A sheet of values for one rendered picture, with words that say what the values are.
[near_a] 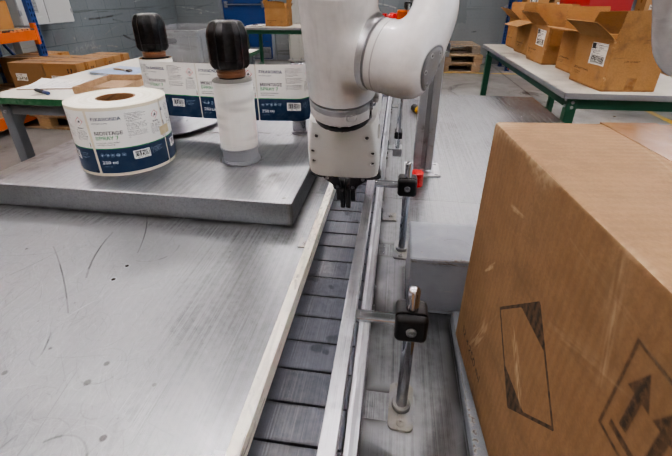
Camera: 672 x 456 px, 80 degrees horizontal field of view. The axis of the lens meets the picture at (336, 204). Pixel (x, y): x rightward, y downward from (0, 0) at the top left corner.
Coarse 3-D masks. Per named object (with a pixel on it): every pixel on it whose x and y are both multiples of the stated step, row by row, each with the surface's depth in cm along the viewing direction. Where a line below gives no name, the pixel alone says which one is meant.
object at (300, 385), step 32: (384, 96) 151; (352, 224) 67; (320, 256) 59; (352, 256) 59; (320, 288) 53; (320, 320) 48; (288, 352) 43; (320, 352) 43; (352, 352) 43; (288, 384) 40; (320, 384) 40; (288, 416) 37; (320, 416) 37; (256, 448) 34; (288, 448) 34
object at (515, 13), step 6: (516, 6) 372; (522, 6) 371; (528, 6) 339; (534, 6) 338; (510, 12) 355; (516, 12) 373; (522, 12) 372; (510, 18) 373; (516, 18) 355; (522, 18) 344; (510, 30) 372; (516, 30) 355; (510, 36) 371; (510, 42) 370
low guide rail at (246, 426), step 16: (320, 208) 65; (320, 224) 61; (304, 256) 53; (304, 272) 50; (288, 304) 45; (288, 320) 43; (272, 336) 41; (272, 352) 39; (272, 368) 38; (256, 384) 36; (256, 400) 34; (240, 416) 33; (256, 416) 34; (240, 432) 32; (240, 448) 31
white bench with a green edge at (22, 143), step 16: (112, 64) 269; (128, 64) 269; (0, 96) 186; (16, 96) 186; (32, 96) 186; (48, 96) 186; (64, 96) 186; (16, 112) 192; (32, 112) 190; (48, 112) 189; (64, 112) 188; (16, 128) 195; (16, 144) 199
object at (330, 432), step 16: (384, 112) 100; (368, 192) 60; (368, 208) 55; (368, 224) 52; (352, 272) 43; (352, 288) 40; (352, 304) 38; (352, 320) 36; (352, 336) 35; (336, 352) 33; (336, 368) 32; (336, 384) 30; (336, 400) 29; (336, 416) 28; (336, 432) 27; (320, 448) 26; (336, 448) 26
